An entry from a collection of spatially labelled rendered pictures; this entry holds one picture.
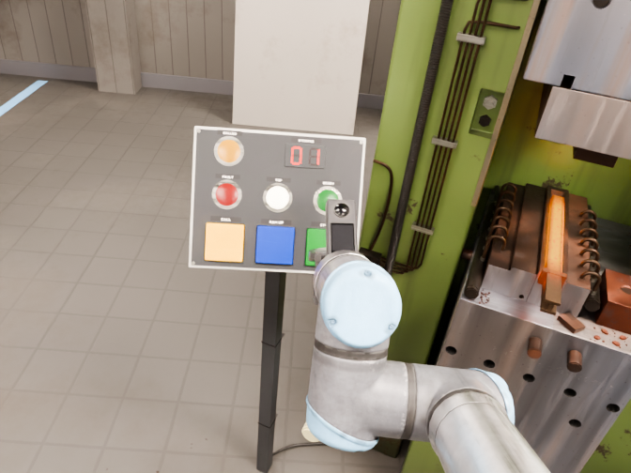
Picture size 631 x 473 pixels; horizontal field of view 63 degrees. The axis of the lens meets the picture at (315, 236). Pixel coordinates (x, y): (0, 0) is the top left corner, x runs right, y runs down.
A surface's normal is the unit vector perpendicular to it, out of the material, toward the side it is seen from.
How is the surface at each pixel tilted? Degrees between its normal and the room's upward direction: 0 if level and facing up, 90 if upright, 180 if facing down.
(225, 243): 60
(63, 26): 90
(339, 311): 55
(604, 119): 90
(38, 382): 0
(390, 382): 17
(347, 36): 79
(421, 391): 25
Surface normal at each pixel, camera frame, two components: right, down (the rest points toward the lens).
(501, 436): 0.09, -0.99
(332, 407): -0.34, 0.04
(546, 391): -0.39, 0.50
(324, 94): 0.00, 0.41
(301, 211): 0.07, 0.09
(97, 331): 0.09, -0.82
